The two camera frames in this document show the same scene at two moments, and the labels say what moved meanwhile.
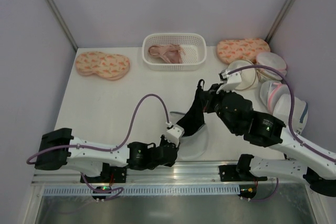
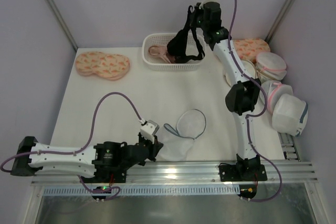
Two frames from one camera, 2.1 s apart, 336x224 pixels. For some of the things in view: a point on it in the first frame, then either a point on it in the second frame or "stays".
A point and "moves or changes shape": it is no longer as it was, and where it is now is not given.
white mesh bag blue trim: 193,145 moves or changes shape
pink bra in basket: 172,53 stays
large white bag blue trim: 281,110 stays
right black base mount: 240,172 stays
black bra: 195,118 → 176,45
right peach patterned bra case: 235,49 stays
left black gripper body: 170,150 → 151,148
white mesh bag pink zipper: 272,61 stays
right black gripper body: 210,99 → 197,14
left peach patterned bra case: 111,66 stays
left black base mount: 109,174 stays
